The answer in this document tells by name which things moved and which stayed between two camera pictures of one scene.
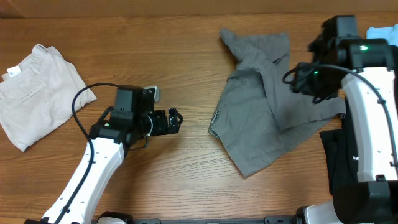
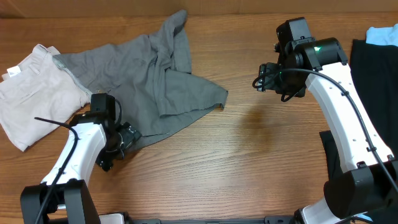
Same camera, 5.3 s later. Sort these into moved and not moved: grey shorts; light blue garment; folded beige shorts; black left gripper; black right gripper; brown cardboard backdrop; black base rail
Moved: black right gripper; grey shorts; black left gripper
Not moved: black base rail; folded beige shorts; light blue garment; brown cardboard backdrop
